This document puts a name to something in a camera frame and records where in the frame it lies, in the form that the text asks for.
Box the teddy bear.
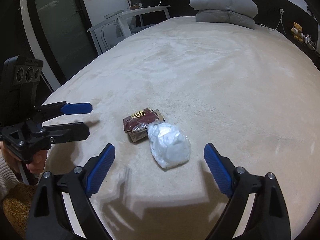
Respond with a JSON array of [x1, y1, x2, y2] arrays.
[[290, 22, 305, 43]]

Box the person's left hand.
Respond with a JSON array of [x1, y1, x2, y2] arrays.
[[0, 142, 47, 175]]

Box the beige bed blanket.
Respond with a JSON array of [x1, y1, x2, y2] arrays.
[[41, 16, 320, 240]]

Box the person's left forearm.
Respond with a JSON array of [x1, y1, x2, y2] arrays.
[[0, 154, 20, 201]]

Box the yellow fluffy rug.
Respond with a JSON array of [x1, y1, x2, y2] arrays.
[[2, 183, 38, 240]]

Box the white charging cable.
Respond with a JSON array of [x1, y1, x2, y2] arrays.
[[257, 11, 286, 32]]

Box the frosted glass door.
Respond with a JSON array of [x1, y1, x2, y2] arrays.
[[32, 0, 98, 86]]

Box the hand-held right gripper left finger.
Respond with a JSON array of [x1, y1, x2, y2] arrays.
[[25, 143, 116, 240]]

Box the maroon packet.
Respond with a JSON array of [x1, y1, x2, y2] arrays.
[[122, 107, 166, 143]]

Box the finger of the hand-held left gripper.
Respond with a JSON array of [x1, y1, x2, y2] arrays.
[[32, 102, 93, 121], [30, 121, 90, 143]]

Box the clear bag of white tissue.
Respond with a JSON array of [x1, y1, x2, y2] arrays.
[[147, 121, 192, 169]]

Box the grey folded duvet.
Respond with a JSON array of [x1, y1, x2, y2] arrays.
[[189, 0, 259, 30]]

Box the white desk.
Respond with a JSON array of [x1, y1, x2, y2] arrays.
[[86, 5, 171, 56]]

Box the grey tray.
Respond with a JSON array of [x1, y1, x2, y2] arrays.
[[103, 9, 125, 19]]

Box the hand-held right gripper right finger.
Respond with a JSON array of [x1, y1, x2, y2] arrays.
[[204, 142, 292, 240]]

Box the clear plastic chair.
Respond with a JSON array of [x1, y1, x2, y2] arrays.
[[101, 22, 126, 52]]

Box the row of small bottles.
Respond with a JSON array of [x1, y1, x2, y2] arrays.
[[303, 33, 318, 48]]

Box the glass kettle appliance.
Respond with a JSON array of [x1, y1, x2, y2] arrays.
[[127, 0, 143, 11]]

